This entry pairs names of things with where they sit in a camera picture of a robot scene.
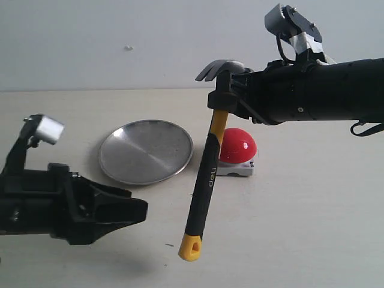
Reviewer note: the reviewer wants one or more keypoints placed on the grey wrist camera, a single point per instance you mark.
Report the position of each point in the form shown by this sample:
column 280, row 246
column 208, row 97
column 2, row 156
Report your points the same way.
column 37, row 128
column 289, row 26

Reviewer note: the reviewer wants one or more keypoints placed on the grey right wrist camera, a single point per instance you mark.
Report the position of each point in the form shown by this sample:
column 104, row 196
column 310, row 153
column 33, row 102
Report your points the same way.
column 289, row 26

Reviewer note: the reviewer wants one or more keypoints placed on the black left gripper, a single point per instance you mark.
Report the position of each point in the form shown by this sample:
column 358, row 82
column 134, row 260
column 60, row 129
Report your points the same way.
column 37, row 202

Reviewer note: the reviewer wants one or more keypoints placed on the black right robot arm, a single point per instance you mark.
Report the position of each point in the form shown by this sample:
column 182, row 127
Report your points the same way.
column 349, row 91

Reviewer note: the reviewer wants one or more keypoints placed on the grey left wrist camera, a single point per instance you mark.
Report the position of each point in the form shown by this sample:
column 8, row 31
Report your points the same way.
column 37, row 128

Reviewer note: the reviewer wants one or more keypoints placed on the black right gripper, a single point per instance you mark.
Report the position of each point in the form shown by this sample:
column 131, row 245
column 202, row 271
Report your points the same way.
column 272, row 96

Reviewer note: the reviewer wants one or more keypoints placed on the red dome push button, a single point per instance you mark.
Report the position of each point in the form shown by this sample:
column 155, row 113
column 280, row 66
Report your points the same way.
column 237, row 154

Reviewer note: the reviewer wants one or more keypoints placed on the round stainless steel plate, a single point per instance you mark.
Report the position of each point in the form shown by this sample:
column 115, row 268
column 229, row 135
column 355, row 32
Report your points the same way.
column 145, row 152

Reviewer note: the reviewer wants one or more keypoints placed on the yellow black claw hammer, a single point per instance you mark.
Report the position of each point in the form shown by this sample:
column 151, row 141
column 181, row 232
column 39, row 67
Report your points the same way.
column 191, row 244

